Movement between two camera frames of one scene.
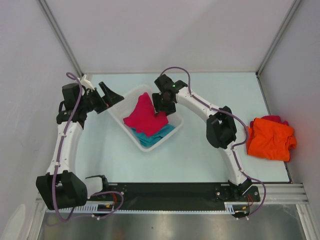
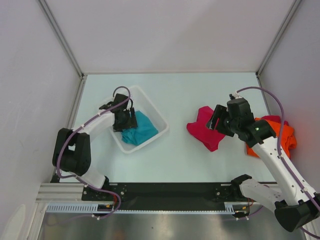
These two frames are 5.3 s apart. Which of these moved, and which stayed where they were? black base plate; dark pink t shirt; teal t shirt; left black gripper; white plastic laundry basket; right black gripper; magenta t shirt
Moved: left black gripper; white plastic laundry basket; teal t shirt; magenta t shirt; right black gripper
Stayed: black base plate; dark pink t shirt
